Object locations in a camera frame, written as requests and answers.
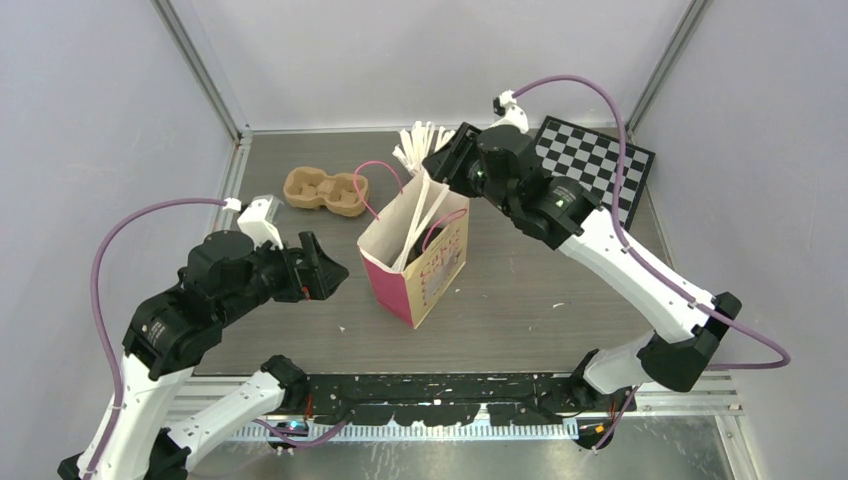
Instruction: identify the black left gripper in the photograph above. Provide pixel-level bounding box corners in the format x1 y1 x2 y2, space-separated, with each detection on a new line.
221 228 350 322

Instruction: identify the white straw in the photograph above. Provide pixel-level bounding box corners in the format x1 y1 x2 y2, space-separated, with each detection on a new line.
392 187 449 272
393 169 430 272

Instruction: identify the pink paper gift bag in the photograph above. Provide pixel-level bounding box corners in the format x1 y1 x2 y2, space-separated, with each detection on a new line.
356 171 470 329

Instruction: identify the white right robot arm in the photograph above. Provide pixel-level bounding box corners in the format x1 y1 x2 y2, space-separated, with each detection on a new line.
422 123 741 411

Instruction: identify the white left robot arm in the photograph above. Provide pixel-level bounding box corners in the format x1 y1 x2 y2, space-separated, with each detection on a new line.
58 230 348 479

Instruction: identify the black white chessboard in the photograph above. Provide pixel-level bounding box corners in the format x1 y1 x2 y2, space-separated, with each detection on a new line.
535 116 655 230

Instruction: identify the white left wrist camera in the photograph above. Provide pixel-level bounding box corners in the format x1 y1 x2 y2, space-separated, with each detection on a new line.
236 194 284 250

